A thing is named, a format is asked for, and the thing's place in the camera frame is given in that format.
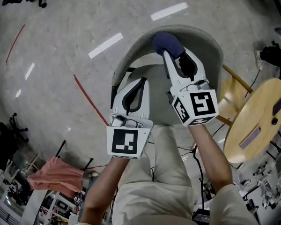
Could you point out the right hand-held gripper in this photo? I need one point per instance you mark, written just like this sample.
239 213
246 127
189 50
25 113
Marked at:
201 102

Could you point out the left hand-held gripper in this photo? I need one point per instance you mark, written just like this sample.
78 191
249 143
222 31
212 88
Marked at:
124 140

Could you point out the grey green armchair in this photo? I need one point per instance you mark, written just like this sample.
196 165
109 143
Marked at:
201 46

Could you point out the dark blue wiping cloth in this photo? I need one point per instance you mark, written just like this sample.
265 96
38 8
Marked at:
167 43

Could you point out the person's left forearm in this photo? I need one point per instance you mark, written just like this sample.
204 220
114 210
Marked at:
103 186

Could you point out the person's right forearm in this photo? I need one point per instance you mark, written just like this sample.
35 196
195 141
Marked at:
210 158

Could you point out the round wooden side table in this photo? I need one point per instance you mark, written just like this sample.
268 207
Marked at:
255 116

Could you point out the black folding rack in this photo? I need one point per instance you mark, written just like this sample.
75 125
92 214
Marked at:
61 146

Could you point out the pink smartphone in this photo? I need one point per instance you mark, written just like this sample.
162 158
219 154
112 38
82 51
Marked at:
250 137

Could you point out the dark purple phone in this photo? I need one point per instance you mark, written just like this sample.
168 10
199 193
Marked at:
279 105

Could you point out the small black case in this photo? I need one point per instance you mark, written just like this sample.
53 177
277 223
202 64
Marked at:
275 121

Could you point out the person's cream shirt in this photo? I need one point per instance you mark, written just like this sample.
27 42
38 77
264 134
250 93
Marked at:
154 203

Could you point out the pink jacket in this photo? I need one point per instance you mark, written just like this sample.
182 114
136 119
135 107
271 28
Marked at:
58 174

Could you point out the black power box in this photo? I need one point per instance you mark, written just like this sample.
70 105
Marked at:
201 215

